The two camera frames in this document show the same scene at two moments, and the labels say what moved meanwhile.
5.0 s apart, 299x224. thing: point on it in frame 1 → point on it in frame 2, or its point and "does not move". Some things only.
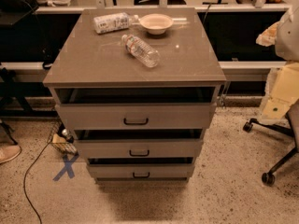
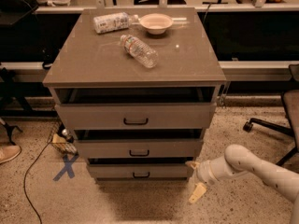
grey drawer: [141, 171] does not move
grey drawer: [135, 116] does not move
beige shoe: [8, 152] does not move
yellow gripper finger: [268, 36] → [192, 163]
